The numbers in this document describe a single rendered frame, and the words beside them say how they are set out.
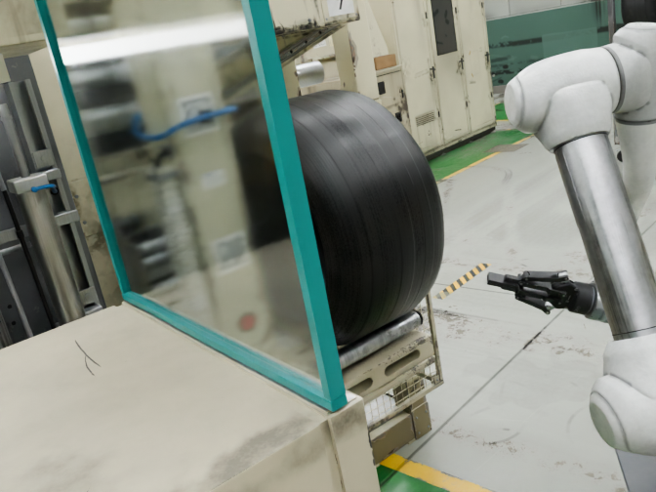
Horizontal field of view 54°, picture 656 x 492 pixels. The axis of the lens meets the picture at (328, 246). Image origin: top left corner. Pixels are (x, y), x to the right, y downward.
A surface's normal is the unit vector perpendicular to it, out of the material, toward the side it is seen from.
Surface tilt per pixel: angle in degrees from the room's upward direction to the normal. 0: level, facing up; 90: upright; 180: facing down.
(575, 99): 69
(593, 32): 90
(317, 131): 40
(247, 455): 0
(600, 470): 0
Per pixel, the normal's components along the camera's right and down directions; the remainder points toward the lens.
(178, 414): -0.18, -0.94
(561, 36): -0.66, 0.34
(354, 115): 0.20, -0.69
